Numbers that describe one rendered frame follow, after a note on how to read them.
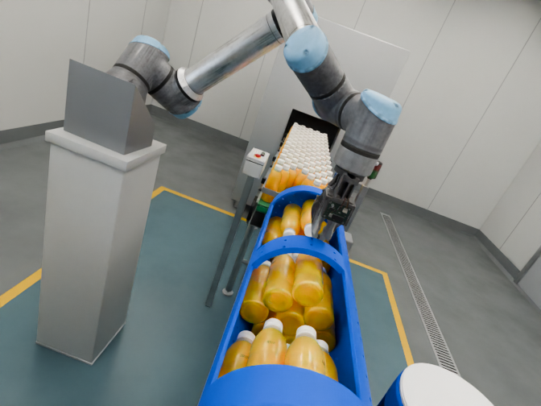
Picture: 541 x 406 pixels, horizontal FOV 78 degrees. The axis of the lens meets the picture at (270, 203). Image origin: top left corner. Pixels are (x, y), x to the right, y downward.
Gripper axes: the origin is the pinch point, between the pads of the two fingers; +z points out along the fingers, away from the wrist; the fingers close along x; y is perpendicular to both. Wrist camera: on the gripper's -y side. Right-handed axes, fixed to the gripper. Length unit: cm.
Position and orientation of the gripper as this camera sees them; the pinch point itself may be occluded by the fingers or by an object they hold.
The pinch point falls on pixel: (317, 237)
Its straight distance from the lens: 86.8
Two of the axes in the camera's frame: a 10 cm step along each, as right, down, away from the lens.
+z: -3.2, 8.6, 3.9
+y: -1.3, 3.7, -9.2
